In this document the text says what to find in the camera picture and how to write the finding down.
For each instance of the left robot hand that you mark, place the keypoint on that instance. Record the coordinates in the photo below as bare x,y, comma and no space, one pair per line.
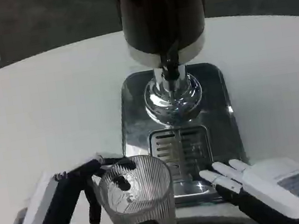
49,214

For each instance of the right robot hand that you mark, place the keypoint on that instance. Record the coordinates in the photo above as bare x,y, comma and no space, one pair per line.
273,186

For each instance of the clear ribbed glass cup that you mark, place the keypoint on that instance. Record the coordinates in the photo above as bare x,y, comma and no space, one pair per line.
143,200

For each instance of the steel drip tray with grid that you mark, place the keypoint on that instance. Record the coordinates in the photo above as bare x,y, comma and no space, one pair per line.
181,138

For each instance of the black drink dispenser with tap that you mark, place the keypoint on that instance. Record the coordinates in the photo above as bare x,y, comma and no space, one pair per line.
165,39

